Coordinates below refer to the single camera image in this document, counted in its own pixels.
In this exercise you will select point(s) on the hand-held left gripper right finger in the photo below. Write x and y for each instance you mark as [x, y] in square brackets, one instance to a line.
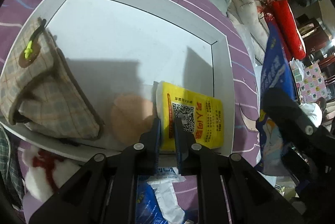
[179, 140]

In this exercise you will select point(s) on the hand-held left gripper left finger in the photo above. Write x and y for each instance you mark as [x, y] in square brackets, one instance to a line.
[157, 135]

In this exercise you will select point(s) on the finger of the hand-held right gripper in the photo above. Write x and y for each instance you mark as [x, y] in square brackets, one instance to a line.
[285, 108]

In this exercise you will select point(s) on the blue printed packet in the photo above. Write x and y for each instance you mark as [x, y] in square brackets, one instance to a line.
[274, 77]
[144, 203]

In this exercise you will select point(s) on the yellow tissue packet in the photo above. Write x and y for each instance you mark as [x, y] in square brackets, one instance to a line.
[204, 114]

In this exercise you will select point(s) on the white cardboard box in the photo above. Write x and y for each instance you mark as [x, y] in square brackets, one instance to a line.
[117, 38]

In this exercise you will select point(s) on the white plush toy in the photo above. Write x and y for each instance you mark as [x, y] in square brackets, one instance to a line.
[39, 182]

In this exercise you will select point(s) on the peach round pad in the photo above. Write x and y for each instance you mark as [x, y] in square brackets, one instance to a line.
[128, 116]

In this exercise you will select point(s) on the floral tablecloth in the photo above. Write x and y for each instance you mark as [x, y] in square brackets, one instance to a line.
[314, 82]

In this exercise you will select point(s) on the clear plastic sheet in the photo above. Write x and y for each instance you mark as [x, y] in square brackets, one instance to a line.
[248, 40]

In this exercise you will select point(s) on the red folded quilt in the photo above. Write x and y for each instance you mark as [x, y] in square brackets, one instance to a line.
[290, 27]

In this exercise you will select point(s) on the dark wooden cabinet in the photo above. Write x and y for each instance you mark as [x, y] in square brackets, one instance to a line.
[311, 27]

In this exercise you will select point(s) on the white folded quilt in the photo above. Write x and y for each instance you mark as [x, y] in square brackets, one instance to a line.
[246, 12]

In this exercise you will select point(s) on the beige plaid pouch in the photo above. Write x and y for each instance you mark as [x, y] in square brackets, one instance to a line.
[52, 98]

